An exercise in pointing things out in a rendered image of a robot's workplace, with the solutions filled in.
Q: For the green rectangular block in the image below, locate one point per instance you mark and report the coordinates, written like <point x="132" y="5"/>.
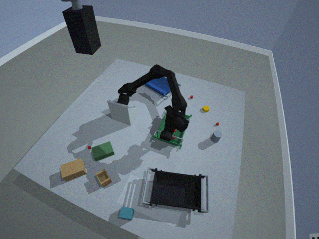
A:
<point x="102" y="151"/>

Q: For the small teal block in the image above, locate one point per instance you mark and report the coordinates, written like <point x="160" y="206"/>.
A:
<point x="126" y="213"/>

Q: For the green plastic tray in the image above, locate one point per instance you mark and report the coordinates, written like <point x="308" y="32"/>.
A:
<point x="176" y="141"/>

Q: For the small tan open box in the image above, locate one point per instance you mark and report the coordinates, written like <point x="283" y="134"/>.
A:
<point x="104" y="178"/>

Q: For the yellow rounded block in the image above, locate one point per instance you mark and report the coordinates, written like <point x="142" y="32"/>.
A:
<point x="206" y="108"/>

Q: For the tan rectangular box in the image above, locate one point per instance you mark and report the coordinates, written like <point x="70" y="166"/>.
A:
<point x="73" y="169"/>

